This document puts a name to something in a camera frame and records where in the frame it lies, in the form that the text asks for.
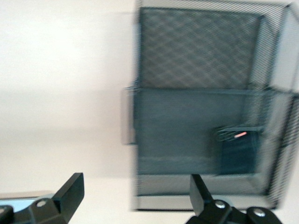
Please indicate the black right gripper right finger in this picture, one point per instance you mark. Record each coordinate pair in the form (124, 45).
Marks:
(201, 198)

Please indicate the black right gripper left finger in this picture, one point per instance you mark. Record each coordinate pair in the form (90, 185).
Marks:
(67, 198)

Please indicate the small black flip phone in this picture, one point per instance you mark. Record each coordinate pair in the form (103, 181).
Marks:
(238, 154)

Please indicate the silver closed laptop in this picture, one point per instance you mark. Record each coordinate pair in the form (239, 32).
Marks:
(14, 201)

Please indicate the black mesh two-tier tray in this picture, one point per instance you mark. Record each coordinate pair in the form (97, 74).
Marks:
(194, 46)

